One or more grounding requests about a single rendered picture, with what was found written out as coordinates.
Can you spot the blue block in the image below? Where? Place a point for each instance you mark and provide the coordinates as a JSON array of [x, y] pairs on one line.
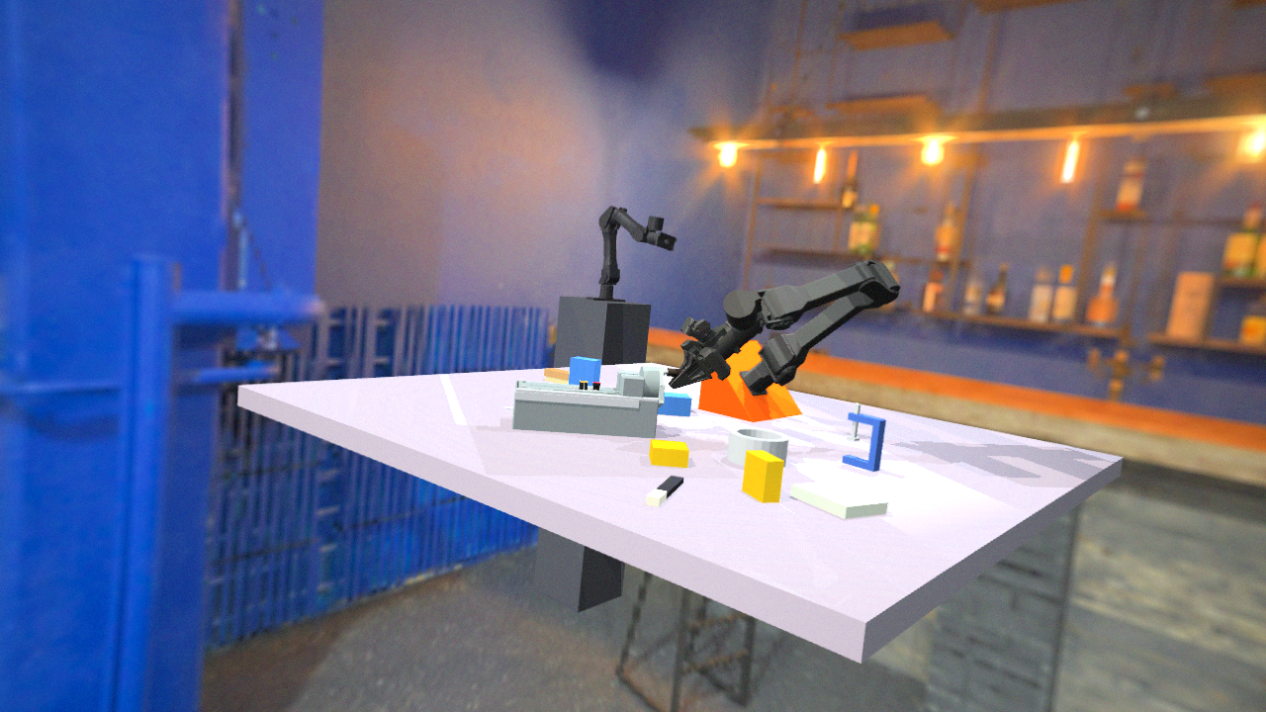
[[584, 369], [676, 404]]

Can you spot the blue c-clamp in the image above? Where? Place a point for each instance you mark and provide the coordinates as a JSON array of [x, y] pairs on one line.
[[876, 441]]

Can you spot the yellow block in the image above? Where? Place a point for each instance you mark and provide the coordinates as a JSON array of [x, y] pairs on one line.
[[668, 453], [762, 476]]

